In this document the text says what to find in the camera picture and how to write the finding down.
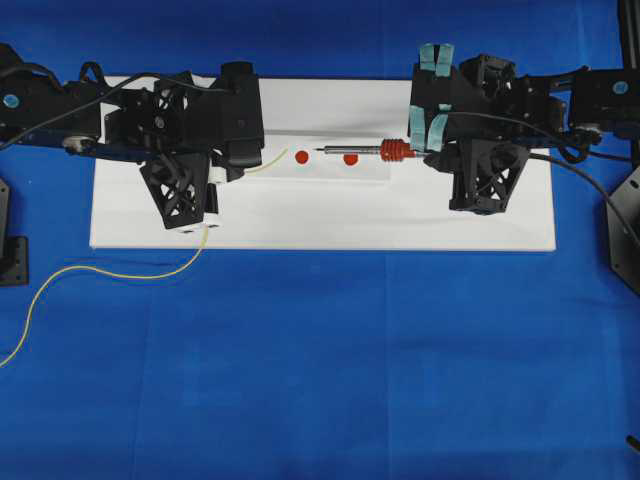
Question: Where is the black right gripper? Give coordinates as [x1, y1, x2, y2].
[409, 43, 568, 153]

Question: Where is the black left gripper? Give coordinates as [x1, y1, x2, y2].
[102, 60, 265, 236]

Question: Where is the red soldering iron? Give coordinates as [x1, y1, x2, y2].
[315, 139, 428, 162]

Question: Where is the yellow solder wire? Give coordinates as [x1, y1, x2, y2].
[0, 147, 290, 369]

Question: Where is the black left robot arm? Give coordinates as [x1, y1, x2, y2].
[1, 44, 265, 169]

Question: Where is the red dot mark left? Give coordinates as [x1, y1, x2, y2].
[294, 150, 310, 165]

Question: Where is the red dot mark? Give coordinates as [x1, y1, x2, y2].
[343, 153, 359, 166]
[294, 150, 310, 165]

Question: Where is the red dot mark middle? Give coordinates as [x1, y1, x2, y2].
[343, 153, 359, 166]

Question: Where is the white paper sheet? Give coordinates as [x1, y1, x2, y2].
[88, 75, 557, 254]

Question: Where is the black mounting plate left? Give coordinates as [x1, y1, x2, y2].
[0, 174, 30, 289]

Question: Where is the black mounting plate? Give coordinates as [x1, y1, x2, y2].
[606, 167, 639, 295]
[0, 174, 30, 289]

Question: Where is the blue table cloth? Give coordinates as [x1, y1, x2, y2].
[1, 1, 639, 479]

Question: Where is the black mounting plate right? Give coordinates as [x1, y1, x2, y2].
[606, 167, 639, 295]

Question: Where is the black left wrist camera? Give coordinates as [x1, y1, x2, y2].
[138, 152, 222, 236]

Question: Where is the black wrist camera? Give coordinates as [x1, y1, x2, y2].
[449, 139, 530, 215]
[138, 152, 222, 236]

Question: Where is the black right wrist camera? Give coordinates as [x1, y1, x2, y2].
[449, 139, 530, 215]

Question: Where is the black camera cable left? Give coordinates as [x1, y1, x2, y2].
[0, 72, 211, 151]

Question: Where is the black soldering iron cable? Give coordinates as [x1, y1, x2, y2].
[444, 112, 640, 296]

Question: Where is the black table frame rail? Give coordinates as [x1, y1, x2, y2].
[617, 0, 640, 70]

